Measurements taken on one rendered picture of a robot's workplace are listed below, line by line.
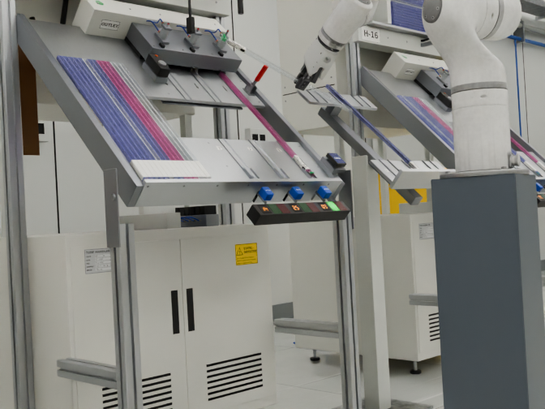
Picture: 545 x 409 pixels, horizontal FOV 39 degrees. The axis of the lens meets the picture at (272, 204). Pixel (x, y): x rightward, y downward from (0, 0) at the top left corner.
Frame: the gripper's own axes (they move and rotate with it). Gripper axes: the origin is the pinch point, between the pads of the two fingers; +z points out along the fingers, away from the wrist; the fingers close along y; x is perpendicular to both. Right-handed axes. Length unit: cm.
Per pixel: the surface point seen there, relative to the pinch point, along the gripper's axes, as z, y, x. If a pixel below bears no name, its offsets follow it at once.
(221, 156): 7.5, -34.6, 27.2
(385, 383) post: 55, -63, -52
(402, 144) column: 135, 183, -202
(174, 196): 6, -55, 42
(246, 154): 8.2, -30.2, 18.8
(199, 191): 5, -52, 36
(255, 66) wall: 123, 194, -82
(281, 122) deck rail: 12.1, -6.4, 1.4
